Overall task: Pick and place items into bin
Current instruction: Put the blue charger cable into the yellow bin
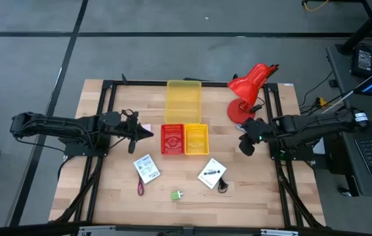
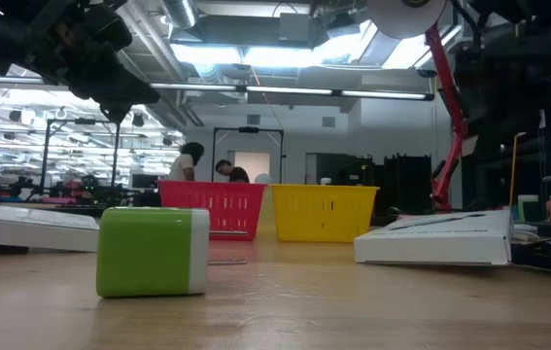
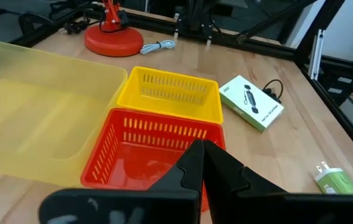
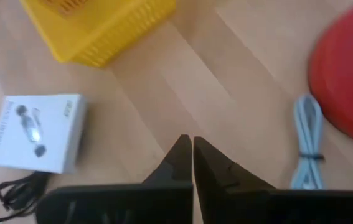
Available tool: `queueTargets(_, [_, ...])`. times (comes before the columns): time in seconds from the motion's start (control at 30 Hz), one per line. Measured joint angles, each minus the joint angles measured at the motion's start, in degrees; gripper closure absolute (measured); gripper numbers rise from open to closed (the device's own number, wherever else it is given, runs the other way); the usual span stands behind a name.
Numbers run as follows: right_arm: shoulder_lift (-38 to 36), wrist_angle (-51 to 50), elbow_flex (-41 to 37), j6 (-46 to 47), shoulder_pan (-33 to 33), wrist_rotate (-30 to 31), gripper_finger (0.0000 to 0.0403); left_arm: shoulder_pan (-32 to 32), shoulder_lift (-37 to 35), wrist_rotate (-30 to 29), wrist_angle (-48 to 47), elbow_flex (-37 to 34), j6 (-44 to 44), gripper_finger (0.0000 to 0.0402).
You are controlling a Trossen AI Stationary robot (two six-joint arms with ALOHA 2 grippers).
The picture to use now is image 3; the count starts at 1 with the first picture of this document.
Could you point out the green and white charger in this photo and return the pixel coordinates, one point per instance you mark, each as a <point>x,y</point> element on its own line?
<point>338,183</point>

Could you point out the translucent yellow plastic bin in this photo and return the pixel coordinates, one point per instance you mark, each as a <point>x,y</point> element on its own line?
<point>39,109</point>

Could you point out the white card reader box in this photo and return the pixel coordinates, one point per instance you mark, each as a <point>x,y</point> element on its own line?
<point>251,102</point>

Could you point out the red desk lamp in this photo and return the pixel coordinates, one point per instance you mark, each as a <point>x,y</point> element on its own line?
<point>114,42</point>

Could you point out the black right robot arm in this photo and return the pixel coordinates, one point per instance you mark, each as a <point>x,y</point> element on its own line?
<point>195,15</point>

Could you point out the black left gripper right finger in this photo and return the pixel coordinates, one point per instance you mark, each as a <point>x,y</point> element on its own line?
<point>257,205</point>

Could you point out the white metal bracket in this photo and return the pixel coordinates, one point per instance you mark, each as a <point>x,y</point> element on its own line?
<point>315,56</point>

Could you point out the yellow slotted plastic basket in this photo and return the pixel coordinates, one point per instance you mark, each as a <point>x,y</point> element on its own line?
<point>132,93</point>

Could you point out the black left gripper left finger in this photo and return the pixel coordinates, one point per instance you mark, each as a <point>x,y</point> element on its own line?
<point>163,205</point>

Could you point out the red slotted plastic basket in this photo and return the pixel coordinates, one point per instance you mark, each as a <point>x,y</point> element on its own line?
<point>132,161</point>

